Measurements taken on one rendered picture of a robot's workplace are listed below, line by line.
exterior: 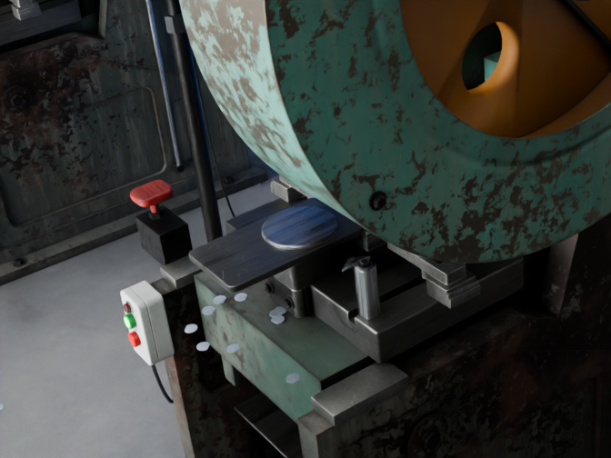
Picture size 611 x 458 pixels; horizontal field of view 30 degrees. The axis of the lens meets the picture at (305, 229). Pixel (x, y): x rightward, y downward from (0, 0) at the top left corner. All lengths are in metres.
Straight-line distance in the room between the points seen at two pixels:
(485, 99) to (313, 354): 0.56
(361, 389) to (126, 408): 1.17
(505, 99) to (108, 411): 1.61
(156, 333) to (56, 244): 1.43
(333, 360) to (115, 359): 1.27
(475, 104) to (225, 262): 0.55
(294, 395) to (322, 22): 0.85
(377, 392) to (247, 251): 0.31
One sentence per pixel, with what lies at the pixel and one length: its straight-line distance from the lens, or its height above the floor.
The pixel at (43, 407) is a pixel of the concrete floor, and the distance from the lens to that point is 2.87.
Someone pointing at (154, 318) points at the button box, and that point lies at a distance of 2.02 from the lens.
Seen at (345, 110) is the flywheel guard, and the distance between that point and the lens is 1.18.
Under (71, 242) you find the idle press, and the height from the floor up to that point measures 0.03.
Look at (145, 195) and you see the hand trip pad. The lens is 2.05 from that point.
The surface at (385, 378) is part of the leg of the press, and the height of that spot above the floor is 0.64.
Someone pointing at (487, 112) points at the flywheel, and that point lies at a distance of 1.43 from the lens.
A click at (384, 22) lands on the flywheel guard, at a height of 1.30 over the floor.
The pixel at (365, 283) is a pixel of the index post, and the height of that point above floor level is 0.77.
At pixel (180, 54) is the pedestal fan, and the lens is 2.63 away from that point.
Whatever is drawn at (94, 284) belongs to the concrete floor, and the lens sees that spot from 3.27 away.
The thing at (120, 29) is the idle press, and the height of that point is 0.60.
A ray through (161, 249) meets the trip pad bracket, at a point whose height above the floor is 0.68.
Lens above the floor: 1.73
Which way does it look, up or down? 31 degrees down
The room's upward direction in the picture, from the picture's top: 7 degrees counter-clockwise
